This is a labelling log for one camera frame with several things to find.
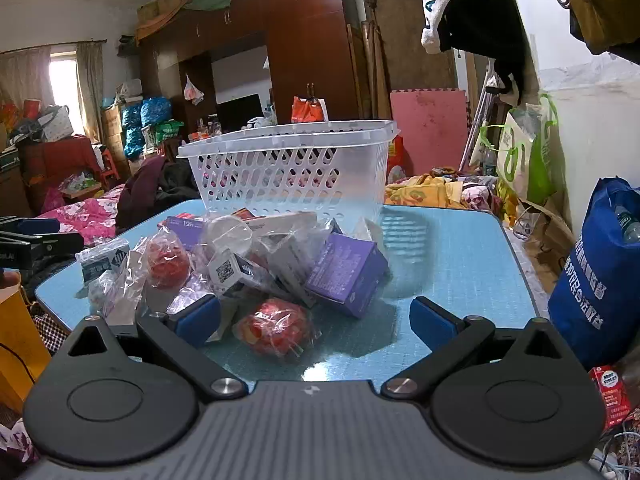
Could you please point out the dark grey box in bag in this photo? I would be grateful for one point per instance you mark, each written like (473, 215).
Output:
(102, 260)

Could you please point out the dark clothes pile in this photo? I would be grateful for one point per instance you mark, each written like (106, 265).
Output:
(145, 190)

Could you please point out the long white box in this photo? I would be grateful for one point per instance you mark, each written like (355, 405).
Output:
(287, 222)

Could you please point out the yellow patterned blanket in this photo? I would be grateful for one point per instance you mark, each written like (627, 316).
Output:
(420, 195)

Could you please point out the window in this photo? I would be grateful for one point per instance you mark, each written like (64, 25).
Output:
(62, 85)

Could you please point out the red item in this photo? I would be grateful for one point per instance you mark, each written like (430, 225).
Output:
(167, 262)
(274, 327)

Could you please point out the red cloth covered cabinet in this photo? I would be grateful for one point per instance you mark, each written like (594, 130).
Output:
(55, 160)

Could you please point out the metal crutch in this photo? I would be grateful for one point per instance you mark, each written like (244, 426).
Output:
(475, 125)

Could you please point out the red carton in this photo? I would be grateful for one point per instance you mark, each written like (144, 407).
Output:
(610, 395)

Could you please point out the white box with square code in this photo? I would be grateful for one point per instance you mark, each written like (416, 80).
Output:
(229, 269)

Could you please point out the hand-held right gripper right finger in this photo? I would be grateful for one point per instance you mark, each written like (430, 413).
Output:
(431, 321)

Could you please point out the large purple box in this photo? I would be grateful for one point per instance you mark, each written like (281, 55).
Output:
(345, 272)

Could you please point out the white plastic basket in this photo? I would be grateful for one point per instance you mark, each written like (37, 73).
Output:
(290, 175)

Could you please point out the small purple box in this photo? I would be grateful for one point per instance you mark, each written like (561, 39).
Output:
(181, 230)

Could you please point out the grey box in clear bag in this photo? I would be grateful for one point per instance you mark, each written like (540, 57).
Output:
(292, 270)

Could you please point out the olive hanging bag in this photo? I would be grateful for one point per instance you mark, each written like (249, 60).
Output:
(610, 10)

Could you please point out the red stool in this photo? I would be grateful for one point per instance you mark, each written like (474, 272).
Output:
(107, 167)

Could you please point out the blue shopping bag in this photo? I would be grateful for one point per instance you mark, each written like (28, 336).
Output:
(595, 285)

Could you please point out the hanging pink plastic bag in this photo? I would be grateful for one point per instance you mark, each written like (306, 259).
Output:
(193, 91)

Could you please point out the clear water bottle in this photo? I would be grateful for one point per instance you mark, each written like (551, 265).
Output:
(489, 164)

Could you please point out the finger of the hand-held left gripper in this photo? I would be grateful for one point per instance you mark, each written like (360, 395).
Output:
(55, 247)
(39, 226)

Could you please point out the clear plastic bag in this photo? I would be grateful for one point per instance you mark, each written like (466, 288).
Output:
(112, 295)

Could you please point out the blue plastic bag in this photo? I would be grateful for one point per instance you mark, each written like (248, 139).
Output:
(132, 130)
(156, 111)

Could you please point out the pink foam mat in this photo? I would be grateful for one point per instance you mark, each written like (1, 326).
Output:
(425, 130)

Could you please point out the brown wooden wardrobe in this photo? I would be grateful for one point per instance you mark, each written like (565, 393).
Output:
(310, 35)

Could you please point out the beige curtain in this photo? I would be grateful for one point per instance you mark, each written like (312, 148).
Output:
(25, 80)
(90, 90)

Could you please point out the black television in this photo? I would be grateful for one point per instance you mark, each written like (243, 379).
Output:
(237, 112)

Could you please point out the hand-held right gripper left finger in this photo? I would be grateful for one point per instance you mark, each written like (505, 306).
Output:
(200, 319)

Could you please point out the blue white box in bag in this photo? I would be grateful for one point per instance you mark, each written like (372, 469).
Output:
(337, 226)

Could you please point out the orange bag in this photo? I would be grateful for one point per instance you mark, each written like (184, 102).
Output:
(305, 110)

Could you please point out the yellow box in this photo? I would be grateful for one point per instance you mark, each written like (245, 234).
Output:
(20, 345)

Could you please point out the brown paper bag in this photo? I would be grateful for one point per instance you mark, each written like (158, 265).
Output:
(550, 240)

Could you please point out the pink floral blanket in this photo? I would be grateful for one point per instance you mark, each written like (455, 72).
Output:
(85, 215)

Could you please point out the white bottle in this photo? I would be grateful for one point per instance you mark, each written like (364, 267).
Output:
(226, 236)

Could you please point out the white patterned gift bag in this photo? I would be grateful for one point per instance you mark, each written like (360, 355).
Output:
(56, 125)

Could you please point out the green white tote bag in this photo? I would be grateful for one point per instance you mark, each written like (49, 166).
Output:
(517, 160)

